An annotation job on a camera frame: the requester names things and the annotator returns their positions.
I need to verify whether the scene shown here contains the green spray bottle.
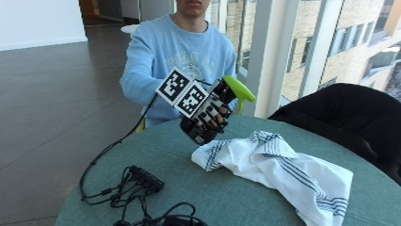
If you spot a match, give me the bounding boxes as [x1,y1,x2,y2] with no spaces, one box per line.
[221,74,258,116]

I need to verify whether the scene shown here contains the white marker cube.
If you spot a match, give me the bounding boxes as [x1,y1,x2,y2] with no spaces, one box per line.
[154,67,210,120]

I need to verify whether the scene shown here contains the yellow-green chair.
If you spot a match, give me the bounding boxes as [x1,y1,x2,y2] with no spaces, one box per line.
[134,116,148,134]

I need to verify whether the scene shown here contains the the person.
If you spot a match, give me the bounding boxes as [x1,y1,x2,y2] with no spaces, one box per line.
[118,0,240,128]

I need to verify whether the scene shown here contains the white window pillar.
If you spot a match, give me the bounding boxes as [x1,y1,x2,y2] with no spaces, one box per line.
[252,0,346,120]

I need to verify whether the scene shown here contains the white blue-striped cloth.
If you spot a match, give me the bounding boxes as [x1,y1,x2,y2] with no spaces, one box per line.
[190,130,354,226]

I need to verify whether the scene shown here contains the black hub box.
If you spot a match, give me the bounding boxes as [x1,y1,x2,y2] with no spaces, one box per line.
[126,165,165,194]

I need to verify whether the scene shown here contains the white round table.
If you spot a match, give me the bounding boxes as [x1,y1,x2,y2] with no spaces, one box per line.
[118,24,141,35]

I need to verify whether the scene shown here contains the black glove cable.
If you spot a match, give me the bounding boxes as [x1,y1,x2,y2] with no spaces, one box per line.
[78,92,160,202]

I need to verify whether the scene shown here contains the bundle of black cables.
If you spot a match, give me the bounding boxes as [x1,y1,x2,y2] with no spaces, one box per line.
[80,166,210,226]

